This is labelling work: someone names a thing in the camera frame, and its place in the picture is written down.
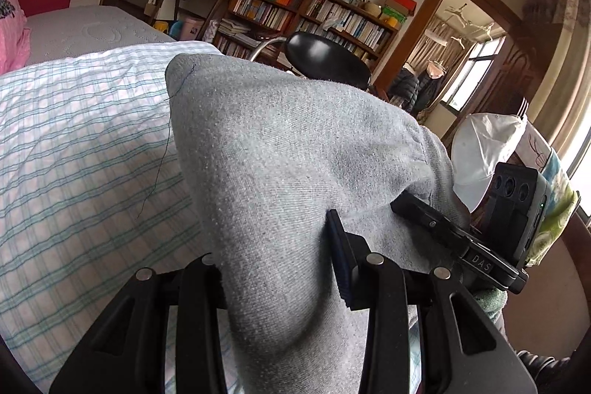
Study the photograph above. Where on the beige curtain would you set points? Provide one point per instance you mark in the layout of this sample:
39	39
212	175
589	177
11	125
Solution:
568	66

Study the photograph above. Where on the red box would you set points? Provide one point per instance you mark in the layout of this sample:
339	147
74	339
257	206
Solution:
399	1

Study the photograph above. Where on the grey mattress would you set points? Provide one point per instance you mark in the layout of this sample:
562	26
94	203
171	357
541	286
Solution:
92	31

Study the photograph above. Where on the pink quilt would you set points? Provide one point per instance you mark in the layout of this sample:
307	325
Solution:
11	38

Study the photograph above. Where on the window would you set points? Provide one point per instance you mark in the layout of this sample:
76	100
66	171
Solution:
480	71

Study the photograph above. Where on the dark hanging jacket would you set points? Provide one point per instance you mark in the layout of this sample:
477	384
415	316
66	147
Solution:
429	89

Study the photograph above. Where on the striped bed sheet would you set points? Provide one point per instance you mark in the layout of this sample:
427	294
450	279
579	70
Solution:
83	172

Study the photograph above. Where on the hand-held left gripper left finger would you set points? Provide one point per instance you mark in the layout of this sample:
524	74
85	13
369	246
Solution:
203	283

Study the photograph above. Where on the wooden door frame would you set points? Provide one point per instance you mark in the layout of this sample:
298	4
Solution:
408	34

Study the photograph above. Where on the black puffer coat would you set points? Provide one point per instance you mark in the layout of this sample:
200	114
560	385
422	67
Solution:
404	91

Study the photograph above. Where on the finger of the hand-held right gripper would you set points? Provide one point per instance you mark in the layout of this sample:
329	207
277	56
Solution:
425	216

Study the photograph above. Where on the wooden bookshelf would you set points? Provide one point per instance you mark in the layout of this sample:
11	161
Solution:
277	6

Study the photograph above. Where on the pink plastic bin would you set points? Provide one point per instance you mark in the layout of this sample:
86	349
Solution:
190	29

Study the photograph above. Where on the white cap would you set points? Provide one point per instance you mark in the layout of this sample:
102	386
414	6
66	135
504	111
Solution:
480	154

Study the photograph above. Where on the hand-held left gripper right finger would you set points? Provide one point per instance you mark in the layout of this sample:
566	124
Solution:
339	264

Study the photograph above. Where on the black chair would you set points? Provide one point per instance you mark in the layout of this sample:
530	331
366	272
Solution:
323	57

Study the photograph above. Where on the leopard print blanket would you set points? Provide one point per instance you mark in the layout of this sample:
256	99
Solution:
5	6

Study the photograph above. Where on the grey pants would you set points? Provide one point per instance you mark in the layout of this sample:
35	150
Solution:
286	172

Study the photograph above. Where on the floral cloth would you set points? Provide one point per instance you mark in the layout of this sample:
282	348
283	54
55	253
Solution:
558	200

